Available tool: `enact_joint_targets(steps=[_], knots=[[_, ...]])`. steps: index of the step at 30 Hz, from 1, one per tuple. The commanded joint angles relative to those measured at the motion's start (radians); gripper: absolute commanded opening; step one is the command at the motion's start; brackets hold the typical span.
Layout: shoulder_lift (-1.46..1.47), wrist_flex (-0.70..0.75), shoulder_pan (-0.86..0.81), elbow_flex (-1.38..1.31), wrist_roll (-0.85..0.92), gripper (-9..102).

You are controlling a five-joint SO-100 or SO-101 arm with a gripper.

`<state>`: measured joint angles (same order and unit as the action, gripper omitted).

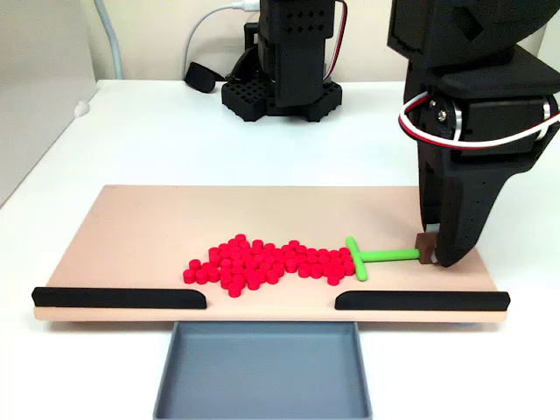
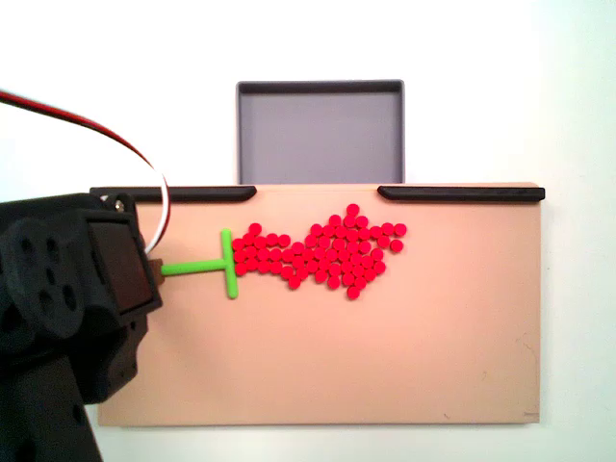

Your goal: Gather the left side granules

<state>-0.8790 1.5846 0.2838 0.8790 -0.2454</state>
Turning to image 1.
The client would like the green T pusher brown handle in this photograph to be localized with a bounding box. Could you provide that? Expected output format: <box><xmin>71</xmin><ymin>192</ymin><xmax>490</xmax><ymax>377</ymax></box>
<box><xmin>345</xmin><ymin>233</ymin><xmax>438</xmax><ymax>281</ymax></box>

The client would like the grey square tray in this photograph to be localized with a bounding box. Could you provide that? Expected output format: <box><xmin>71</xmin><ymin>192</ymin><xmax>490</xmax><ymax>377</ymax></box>
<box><xmin>151</xmin><ymin>321</ymin><xmax>375</xmax><ymax>420</ymax></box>

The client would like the black table clamp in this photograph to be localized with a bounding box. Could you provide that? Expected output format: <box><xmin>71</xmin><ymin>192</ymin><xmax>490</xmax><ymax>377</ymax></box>
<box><xmin>183</xmin><ymin>21</ymin><xmax>262</xmax><ymax>94</ymax></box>

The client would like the beige work board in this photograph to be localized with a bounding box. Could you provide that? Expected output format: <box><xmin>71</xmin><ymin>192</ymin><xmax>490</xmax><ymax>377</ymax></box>
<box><xmin>33</xmin><ymin>184</ymin><xmax>508</xmax><ymax>325</ymax></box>

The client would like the white side panel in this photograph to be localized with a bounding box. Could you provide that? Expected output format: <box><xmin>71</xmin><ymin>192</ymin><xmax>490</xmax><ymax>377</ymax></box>
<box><xmin>0</xmin><ymin>0</ymin><xmax>100</xmax><ymax>207</ymax></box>

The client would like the white red black servo cable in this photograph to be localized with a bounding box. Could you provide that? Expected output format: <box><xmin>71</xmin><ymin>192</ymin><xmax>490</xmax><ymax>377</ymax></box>
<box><xmin>396</xmin><ymin>89</ymin><xmax>560</xmax><ymax>150</ymax></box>

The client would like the black edge rail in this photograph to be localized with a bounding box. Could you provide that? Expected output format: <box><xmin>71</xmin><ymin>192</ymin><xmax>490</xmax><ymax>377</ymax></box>
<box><xmin>31</xmin><ymin>286</ymin><xmax>207</xmax><ymax>311</ymax></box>
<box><xmin>334</xmin><ymin>290</ymin><xmax>511</xmax><ymax>312</ymax></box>

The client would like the red white black base cable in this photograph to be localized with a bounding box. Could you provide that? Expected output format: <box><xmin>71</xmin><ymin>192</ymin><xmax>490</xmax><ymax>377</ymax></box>
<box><xmin>324</xmin><ymin>0</ymin><xmax>350</xmax><ymax>83</ymax></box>

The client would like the white USB cable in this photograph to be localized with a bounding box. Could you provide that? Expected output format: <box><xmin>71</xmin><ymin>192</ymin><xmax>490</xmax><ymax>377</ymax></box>
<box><xmin>181</xmin><ymin>0</ymin><xmax>262</xmax><ymax>82</ymax></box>

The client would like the pale grey hose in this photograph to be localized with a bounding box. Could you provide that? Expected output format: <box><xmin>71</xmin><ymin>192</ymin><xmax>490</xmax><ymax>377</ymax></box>
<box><xmin>94</xmin><ymin>0</ymin><xmax>124</xmax><ymax>81</ymax></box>

